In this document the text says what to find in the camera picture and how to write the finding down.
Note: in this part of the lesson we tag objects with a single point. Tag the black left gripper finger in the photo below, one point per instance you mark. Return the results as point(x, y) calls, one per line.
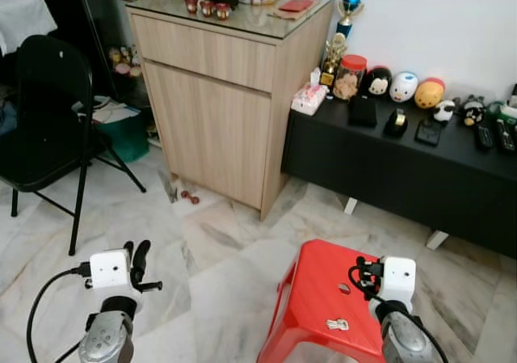
point(127, 248)
point(141, 254)

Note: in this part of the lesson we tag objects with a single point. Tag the small silver key set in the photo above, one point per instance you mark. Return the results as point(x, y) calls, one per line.
point(337, 324)

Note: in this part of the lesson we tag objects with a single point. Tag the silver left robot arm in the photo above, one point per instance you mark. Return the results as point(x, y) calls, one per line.
point(105, 343)

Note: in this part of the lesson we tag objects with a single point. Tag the red plastic stool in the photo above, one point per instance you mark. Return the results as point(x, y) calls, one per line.
point(315, 298)

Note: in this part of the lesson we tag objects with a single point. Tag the small red floor objects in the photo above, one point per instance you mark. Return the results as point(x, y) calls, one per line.
point(190, 196)

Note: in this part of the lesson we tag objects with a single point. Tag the black low cabinet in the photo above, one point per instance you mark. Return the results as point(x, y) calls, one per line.
point(388, 169)

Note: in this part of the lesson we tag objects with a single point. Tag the green plastic bin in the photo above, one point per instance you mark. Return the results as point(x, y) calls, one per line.
point(129, 141)

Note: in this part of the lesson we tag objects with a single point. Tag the black tape dispenser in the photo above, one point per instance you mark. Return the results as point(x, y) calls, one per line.
point(396, 124)

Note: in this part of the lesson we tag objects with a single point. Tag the flat black case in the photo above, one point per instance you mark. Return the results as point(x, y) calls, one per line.
point(428, 132)

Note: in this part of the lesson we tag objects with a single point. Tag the black remote control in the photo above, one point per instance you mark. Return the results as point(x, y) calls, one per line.
point(485, 137)
point(505, 137)

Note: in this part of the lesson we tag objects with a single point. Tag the black square box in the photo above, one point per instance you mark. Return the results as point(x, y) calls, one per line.
point(363, 111)

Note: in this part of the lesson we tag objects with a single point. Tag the light wooden cabinet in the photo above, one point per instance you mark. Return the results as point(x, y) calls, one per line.
point(218, 112)

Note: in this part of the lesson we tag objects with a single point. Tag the small white black figure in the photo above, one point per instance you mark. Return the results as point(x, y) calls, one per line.
point(444, 111)

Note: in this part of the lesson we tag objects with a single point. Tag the green tray with white items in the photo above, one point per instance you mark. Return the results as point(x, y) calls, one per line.
point(505, 111)

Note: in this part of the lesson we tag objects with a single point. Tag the pink white tissue pack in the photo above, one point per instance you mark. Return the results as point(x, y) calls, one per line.
point(309, 98)

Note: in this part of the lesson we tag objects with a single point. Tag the yellow orange round plush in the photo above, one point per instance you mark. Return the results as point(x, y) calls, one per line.
point(428, 94)

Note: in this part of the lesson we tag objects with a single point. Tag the black folding chair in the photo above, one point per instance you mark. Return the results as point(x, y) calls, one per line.
point(48, 80)

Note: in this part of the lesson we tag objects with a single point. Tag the white round plush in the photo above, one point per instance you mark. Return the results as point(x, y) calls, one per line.
point(404, 86)

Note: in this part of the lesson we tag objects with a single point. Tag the plush toys behind glass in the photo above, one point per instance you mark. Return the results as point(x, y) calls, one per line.
point(125, 62)

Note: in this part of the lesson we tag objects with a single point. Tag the black white mouse plush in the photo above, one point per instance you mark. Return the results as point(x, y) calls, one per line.
point(377, 82)

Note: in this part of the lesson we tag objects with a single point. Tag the red lidded clear jar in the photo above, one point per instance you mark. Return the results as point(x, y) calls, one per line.
point(350, 80)

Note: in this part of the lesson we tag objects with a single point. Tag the dark glass display cabinet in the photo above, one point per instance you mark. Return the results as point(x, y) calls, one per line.
point(101, 15)

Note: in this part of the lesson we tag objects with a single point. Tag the small red cup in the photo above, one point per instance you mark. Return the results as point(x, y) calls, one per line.
point(223, 11)
point(207, 9)
point(191, 6)

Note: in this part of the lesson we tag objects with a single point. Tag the white cloth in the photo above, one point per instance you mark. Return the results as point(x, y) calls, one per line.
point(24, 15)

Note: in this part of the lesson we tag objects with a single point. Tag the blue gold trophy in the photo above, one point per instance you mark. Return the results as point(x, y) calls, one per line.
point(350, 1)

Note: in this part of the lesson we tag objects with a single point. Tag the brown wooden tray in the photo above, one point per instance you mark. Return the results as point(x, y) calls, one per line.
point(279, 13)

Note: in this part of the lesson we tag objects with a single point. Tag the flat red book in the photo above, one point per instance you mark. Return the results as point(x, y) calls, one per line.
point(296, 5)

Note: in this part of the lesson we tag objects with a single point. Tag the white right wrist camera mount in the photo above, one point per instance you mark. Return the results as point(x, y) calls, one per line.
point(398, 278)

